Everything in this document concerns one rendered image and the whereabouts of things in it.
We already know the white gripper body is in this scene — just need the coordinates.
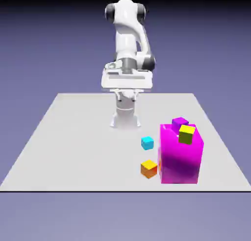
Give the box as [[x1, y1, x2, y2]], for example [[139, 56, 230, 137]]
[[100, 68, 153, 93]]

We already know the small cyan cube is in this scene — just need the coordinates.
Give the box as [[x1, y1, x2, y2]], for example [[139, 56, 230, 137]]
[[141, 136, 154, 151]]

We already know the small purple cube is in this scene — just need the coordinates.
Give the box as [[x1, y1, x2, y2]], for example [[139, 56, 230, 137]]
[[172, 117, 190, 132]]

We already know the small yellow cube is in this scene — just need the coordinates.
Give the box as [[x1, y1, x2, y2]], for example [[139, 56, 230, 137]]
[[178, 124, 196, 145]]

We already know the small orange cube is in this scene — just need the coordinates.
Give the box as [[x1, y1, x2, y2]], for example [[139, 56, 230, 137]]
[[140, 159, 158, 179]]

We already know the large magenta box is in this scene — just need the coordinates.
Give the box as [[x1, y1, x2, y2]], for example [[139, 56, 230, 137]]
[[159, 123, 204, 185]]

